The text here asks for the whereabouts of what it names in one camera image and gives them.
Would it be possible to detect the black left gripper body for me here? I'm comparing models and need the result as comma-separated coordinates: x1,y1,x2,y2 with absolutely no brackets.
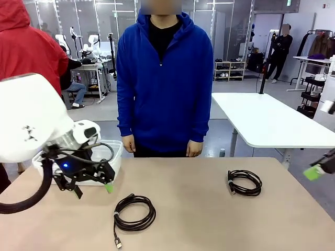
43,145,94,176

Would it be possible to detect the braided black USB cable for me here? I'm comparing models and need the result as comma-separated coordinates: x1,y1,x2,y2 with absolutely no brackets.
113,193,157,249

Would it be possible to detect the thin black USB cable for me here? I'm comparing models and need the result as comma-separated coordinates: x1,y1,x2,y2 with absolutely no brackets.
227,169,263,197

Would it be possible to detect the blue-sleeved right forearm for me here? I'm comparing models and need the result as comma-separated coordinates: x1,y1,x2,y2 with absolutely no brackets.
117,96,136,136

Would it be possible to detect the blue-sleeved left forearm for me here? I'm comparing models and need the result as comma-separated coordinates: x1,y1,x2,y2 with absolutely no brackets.
188,96,211,143

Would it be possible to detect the person's right hand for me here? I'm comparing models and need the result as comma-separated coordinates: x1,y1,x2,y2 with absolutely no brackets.
122,134,137,153

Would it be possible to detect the person's left hand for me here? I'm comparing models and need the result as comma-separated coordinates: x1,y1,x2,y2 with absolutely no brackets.
186,140,204,157

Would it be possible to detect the clear plastic storage container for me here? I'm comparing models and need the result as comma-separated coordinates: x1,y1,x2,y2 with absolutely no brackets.
32,140,124,186

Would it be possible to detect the black utility cart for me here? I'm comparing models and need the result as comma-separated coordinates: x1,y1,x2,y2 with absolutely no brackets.
297,76,327,119

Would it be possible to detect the white cylindrical unit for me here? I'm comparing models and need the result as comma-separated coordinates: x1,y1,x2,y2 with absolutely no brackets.
313,56,335,125

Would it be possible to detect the seated person in jeans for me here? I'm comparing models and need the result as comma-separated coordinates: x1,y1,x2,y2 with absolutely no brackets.
59,43,87,109

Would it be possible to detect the large white table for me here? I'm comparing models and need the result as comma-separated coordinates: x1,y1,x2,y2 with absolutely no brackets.
211,92,335,170

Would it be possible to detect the person in blue hoodie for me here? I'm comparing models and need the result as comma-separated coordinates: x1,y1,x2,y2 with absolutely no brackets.
116,12,214,157

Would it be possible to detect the white desk with angled legs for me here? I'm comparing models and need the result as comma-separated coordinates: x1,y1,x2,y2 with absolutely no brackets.
287,55,334,92

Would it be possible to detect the white background workbench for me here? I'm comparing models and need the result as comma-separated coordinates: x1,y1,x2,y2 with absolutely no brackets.
68,58,112,104

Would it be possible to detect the clothes rack with coats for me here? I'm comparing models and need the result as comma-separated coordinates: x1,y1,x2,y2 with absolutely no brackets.
297,29,335,60

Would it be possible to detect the person in black clothes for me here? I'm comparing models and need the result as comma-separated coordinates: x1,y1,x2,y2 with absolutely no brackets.
264,23,294,84

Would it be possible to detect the black bags pile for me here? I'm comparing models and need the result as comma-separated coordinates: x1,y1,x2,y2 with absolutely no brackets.
247,47,268,74

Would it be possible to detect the thin black tripod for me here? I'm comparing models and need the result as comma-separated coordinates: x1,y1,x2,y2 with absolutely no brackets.
107,32,117,79

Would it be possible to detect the person in red jacket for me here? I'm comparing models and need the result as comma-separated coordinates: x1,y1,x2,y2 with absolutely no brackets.
0,0,69,98

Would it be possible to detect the wooden shoe rack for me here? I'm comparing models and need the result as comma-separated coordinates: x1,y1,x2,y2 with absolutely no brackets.
214,61,247,82

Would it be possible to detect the thin black camera cable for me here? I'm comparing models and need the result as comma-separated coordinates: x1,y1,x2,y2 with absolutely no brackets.
60,142,115,165

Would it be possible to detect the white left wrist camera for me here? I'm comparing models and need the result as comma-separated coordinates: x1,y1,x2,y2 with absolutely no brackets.
73,119,102,144

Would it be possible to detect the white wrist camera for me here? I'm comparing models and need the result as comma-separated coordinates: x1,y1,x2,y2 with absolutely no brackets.
320,99,335,116
73,119,102,144

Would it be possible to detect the black corrugated cable hose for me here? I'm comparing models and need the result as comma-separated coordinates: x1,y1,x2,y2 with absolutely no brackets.
0,156,54,215

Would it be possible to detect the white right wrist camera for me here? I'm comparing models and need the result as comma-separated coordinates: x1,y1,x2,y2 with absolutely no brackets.
320,99,335,116

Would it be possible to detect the tall black camera stand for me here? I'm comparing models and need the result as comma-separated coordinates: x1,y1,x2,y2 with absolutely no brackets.
258,30,278,95

